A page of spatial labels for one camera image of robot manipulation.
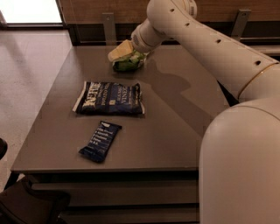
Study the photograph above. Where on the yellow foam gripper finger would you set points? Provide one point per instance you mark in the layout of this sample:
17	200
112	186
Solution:
124	49

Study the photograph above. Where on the green rice chip bag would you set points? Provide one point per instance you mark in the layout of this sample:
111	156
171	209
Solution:
129	63

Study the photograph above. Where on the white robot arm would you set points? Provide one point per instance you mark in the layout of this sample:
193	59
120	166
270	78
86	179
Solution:
239	159

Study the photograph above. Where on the blue kettle chips bag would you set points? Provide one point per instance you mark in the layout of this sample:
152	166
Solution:
109	98

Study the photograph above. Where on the dark blue snack bar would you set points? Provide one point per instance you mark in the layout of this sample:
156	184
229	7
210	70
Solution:
98	146

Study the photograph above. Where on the upper grey drawer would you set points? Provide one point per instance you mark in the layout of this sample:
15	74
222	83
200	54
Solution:
126	193

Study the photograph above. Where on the grey drawer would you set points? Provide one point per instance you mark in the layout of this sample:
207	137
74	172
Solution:
142	215
126	193

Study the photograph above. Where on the black round object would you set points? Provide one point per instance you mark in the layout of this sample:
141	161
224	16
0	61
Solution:
3	148

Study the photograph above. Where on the lower grey drawer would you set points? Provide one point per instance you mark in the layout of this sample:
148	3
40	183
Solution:
142	215

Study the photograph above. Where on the dark brown chair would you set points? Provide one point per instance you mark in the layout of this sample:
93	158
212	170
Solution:
19	204

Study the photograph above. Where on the left metal wall bracket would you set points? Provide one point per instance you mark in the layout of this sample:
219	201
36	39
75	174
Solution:
109	26

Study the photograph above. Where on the metal wall bracket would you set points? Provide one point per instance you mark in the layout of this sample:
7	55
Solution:
109	26
239	24

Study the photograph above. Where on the horizontal metal rail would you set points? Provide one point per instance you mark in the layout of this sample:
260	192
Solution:
101	43

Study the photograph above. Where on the right metal wall bracket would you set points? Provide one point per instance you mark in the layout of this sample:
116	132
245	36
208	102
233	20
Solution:
239	24

